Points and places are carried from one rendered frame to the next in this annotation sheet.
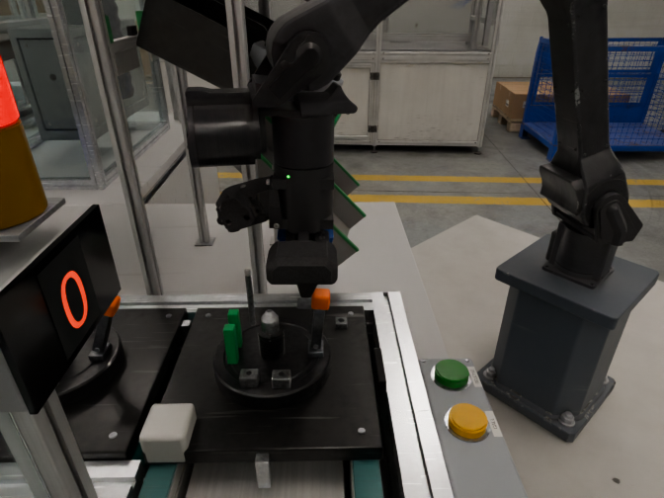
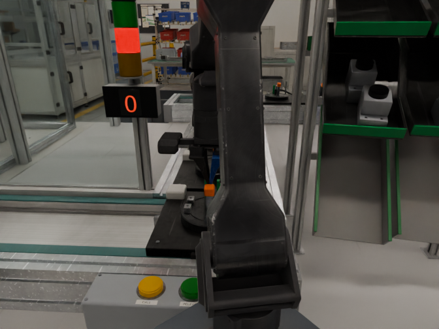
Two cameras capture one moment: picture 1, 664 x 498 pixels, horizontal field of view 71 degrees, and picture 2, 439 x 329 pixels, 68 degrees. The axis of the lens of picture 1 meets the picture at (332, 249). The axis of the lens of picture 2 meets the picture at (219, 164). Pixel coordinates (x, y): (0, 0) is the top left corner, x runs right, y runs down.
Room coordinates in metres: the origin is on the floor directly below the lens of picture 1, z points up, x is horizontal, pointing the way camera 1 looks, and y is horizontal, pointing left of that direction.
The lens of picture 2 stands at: (0.49, -0.56, 1.36)
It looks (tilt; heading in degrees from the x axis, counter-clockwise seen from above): 23 degrees down; 94
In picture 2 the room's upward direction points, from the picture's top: straight up
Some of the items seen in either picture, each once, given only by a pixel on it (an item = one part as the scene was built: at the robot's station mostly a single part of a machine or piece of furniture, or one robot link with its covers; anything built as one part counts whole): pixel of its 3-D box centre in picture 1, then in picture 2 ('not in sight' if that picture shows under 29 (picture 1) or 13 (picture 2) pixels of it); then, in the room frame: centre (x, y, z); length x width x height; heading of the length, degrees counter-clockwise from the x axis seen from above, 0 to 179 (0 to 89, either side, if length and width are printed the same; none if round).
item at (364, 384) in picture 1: (274, 370); (211, 220); (0.43, 0.07, 0.96); 0.24 x 0.24 x 0.02; 1
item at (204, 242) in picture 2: (596, 206); (244, 269); (0.50, -0.31, 1.15); 0.09 x 0.07 x 0.06; 12
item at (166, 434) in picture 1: (169, 432); (176, 194); (0.33, 0.17, 0.97); 0.05 x 0.05 x 0.04; 1
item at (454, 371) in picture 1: (451, 375); (193, 290); (0.42, -0.14, 0.96); 0.04 x 0.04 x 0.02
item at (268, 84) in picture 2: not in sight; (266, 83); (0.87, 5.64, 0.40); 0.61 x 0.41 x 0.22; 177
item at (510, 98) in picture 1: (554, 106); not in sight; (5.47, -2.56, 0.20); 1.20 x 0.80 x 0.41; 87
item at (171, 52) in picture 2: not in sight; (166, 53); (-0.96, 5.64, 0.90); 0.40 x 0.30 x 0.17; 89
